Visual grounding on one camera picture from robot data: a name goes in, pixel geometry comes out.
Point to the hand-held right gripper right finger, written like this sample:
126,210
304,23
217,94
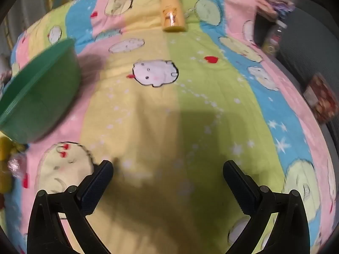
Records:
238,187

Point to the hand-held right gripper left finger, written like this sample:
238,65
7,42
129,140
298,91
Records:
98,185

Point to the clear-wrapped candy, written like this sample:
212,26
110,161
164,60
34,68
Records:
16,164

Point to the green pear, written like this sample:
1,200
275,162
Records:
4,181

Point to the green plastic bowl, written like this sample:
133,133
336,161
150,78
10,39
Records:
39,98

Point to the striped cartoon printed blanket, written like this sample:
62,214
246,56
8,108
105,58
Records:
198,111

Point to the red patterned box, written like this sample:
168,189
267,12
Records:
320,99

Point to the clear jar with dark lid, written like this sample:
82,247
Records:
274,38

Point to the grey sofa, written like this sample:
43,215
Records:
312,31

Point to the yellow bear-print bottle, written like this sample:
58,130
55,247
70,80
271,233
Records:
172,8

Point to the grey curtain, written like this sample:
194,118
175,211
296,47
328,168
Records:
26,5

